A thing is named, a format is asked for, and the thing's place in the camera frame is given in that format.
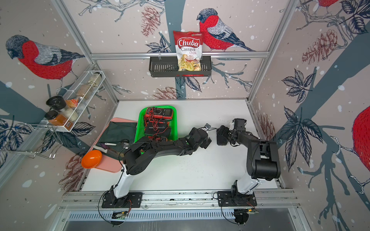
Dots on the white wire spice rack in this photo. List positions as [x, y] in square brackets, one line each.
[83, 90]

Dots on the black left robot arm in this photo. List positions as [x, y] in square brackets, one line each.
[136, 157]

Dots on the black lid spice jar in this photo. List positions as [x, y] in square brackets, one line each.
[56, 103]

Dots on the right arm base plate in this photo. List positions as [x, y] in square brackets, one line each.
[227, 199]

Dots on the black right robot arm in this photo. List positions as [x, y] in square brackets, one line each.
[262, 163]

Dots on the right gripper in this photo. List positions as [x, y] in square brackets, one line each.
[231, 141]

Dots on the white handled knife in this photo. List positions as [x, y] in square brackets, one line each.
[105, 149]

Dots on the green plastic basket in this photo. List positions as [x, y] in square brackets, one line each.
[142, 121]

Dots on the red multimeter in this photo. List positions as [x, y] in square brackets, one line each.
[159, 113]

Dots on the cassava chips bag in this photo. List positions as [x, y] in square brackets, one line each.
[188, 47]

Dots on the dark green cloth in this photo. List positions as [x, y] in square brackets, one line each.
[117, 131]

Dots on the amber spice jar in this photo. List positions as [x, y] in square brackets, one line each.
[57, 119]

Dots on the pink tray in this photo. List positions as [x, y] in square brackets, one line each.
[109, 164]

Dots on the small black multimeter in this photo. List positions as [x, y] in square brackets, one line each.
[223, 135]

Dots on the metal spoon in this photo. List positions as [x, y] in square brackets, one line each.
[116, 143]

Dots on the black wall basket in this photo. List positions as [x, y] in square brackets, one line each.
[167, 67]

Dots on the orange bowl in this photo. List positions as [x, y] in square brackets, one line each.
[92, 159]

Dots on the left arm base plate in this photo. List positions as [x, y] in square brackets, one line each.
[131, 200]

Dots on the wire wall hook rack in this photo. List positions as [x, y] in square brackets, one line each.
[30, 140]

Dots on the black face-down multimeter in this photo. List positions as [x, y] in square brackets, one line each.
[160, 129]

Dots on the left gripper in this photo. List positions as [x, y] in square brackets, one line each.
[206, 143]

